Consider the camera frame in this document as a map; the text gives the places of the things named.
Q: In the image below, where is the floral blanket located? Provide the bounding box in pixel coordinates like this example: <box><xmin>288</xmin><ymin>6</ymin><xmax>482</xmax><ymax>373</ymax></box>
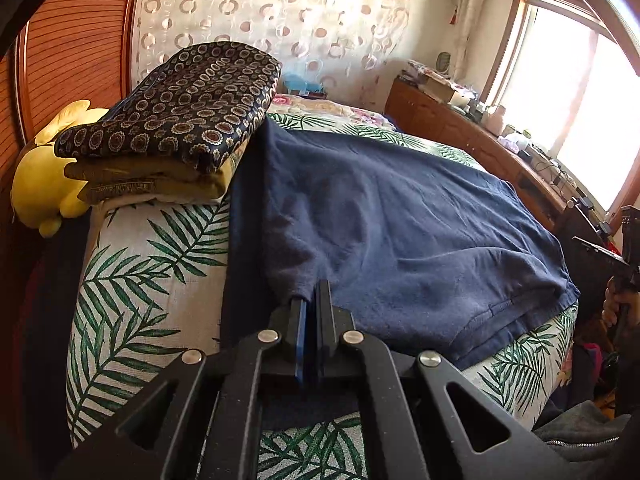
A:
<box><xmin>269</xmin><ymin>92</ymin><xmax>402</xmax><ymax>134</ymax></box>

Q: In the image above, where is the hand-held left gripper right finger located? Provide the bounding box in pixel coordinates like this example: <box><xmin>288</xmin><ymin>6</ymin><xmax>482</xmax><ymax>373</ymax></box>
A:
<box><xmin>310</xmin><ymin>279</ymin><xmax>567</xmax><ymax>480</ymax></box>

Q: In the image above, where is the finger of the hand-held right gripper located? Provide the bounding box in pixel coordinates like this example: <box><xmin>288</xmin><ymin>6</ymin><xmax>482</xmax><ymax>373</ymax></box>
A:
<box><xmin>571</xmin><ymin>236</ymin><xmax>629</xmax><ymax>267</ymax></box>

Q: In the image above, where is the wooden slatted headboard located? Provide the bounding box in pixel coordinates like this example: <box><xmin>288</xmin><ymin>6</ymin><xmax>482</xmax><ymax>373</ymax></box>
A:
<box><xmin>0</xmin><ymin>0</ymin><xmax>151</xmax><ymax>223</ymax></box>

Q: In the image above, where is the grey zip jacket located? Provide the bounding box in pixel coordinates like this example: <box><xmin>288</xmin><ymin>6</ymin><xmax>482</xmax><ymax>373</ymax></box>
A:
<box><xmin>531</xmin><ymin>399</ymin><xmax>632</xmax><ymax>480</ymax></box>

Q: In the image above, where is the window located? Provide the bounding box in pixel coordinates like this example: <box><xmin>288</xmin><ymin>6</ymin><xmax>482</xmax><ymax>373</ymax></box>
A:
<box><xmin>481</xmin><ymin>0</ymin><xmax>640</xmax><ymax>212</ymax></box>

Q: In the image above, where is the person's right hand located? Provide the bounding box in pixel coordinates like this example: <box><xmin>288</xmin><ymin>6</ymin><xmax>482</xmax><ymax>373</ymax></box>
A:
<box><xmin>601</xmin><ymin>278</ymin><xmax>627</xmax><ymax>328</ymax></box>

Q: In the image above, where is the teal box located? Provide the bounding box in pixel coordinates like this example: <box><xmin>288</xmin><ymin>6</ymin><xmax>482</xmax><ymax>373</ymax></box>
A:
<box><xmin>282</xmin><ymin>73</ymin><xmax>329</xmax><ymax>100</ymax></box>

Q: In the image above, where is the mustard folded blanket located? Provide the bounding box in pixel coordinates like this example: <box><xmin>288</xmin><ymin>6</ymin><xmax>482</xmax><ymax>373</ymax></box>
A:
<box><xmin>64</xmin><ymin>149</ymin><xmax>247</xmax><ymax>207</ymax></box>

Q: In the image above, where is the cardboard box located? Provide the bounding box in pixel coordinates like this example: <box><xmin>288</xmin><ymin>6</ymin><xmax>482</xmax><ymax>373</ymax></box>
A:
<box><xmin>424</xmin><ymin>77</ymin><xmax>469</xmax><ymax>107</ymax></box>

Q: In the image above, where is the leaf print bed sheet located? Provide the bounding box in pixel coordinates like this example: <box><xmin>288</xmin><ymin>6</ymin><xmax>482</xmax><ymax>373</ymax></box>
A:
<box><xmin>65</xmin><ymin>111</ymin><xmax>579</xmax><ymax>480</ymax></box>

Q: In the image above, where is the navy printed t-shirt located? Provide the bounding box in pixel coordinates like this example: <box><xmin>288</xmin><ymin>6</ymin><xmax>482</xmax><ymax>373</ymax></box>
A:
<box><xmin>222</xmin><ymin>117</ymin><xmax>582</xmax><ymax>433</ymax></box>

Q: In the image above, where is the white circle pattern curtain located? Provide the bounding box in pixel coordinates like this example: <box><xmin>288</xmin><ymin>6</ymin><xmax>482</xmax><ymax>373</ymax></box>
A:
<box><xmin>130</xmin><ymin>0</ymin><xmax>482</xmax><ymax>112</ymax></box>

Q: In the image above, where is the dark patterned cushion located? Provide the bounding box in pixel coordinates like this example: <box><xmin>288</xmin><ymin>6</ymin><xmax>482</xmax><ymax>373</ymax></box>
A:
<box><xmin>54</xmin><ymin>40</ymin><xmax>284</xmax><ymax>174</ymax></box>

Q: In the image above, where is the yellow plush toy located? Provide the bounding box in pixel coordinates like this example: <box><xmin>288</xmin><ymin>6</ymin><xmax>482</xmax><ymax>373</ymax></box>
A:
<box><xmin>11</xmin><ymin>100</ymin><xmax>109</xmax><ymax>239</ymax></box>

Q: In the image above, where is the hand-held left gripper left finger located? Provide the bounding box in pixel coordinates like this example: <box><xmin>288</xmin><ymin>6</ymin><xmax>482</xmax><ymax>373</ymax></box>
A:
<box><xmin>52</xmin><ymin>296</ymin><xmax>311</xmax><ymax>480</ymax></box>

